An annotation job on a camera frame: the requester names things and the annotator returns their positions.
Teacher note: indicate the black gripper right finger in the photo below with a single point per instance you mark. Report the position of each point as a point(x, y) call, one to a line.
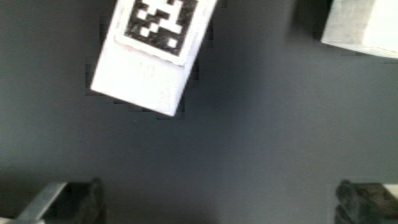
point(366, 203)

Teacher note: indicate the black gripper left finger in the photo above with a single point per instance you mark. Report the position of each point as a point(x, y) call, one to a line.
point(66, 204)

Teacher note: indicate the white leg centre right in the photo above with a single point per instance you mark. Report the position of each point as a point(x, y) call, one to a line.
point(361, 27)

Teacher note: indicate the white marker tag plate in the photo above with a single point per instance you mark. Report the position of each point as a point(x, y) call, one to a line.
point(149, 51)

